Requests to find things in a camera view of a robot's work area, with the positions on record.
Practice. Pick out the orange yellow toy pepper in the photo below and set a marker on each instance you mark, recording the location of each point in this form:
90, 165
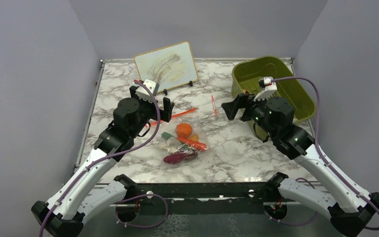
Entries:
194, 138

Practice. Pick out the red white pen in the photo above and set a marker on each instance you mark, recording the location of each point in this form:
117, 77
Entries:
214, 106

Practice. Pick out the magenta toy beet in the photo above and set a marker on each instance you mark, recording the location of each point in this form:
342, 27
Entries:
180, 156

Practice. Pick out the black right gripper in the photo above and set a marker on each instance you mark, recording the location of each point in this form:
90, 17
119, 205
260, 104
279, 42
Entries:
242, 100

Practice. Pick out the green toy cucumber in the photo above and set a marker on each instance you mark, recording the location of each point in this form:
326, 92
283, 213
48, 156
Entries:
166, 135

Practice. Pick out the white toy mushroom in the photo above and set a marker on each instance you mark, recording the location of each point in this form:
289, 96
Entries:
173, 144

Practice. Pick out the yellow framed whiteboard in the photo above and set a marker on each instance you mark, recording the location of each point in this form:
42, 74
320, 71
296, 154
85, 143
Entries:
170, 67

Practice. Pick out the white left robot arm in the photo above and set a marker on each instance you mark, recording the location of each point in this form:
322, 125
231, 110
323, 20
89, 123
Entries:
66, 212

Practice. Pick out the clear zip bag orange zipper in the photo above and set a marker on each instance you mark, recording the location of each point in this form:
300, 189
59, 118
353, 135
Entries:
189, 117

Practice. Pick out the olive green plastic bin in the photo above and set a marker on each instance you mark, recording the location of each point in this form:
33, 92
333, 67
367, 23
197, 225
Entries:
246, 77

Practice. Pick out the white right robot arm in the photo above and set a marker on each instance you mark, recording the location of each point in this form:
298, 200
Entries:
348, 206

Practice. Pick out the orange toy pumpkin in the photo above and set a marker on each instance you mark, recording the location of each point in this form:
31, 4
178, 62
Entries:
183, 130

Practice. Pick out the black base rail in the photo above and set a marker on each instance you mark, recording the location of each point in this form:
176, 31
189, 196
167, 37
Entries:
158, 199

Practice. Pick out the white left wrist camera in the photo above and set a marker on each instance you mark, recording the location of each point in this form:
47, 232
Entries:
150, 90

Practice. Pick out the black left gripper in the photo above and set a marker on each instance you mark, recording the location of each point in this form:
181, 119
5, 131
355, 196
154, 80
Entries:
166, 113

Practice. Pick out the red toy chili pepper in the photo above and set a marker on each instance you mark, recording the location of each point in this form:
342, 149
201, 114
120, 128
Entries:
197, 145

